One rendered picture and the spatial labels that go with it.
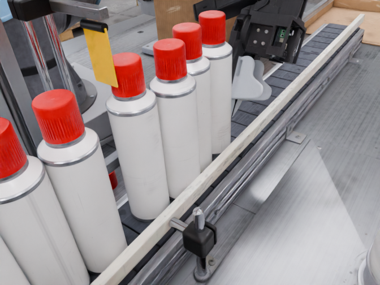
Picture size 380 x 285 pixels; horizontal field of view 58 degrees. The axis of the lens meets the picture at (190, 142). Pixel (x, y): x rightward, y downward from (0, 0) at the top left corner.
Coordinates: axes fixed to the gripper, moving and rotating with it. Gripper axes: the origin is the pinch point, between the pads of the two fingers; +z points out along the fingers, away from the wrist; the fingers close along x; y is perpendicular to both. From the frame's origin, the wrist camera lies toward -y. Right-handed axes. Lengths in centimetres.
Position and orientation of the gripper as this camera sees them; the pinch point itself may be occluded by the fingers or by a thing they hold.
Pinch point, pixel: (228, 107)
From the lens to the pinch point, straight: 53.2
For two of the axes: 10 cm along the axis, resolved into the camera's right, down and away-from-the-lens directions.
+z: -2.4, 9.5, 2.1
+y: 8.1, 3.2, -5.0
